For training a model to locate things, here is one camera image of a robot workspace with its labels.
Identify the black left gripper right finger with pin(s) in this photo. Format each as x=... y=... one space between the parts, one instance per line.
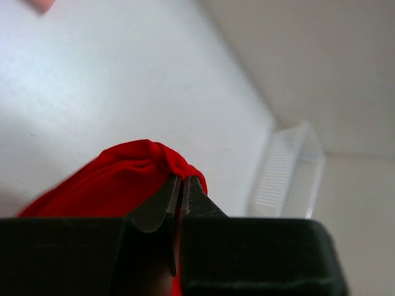
x=222 y=255

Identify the white plastic basket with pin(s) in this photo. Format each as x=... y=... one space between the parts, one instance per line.
x=288 y=182

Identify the red t shirt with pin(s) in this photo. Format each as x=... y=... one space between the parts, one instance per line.
x=115 y=183

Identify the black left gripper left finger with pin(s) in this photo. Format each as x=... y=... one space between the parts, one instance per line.
x=136 y=254

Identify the folded pink t shirt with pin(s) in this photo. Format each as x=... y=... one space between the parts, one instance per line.
x=40 y=6

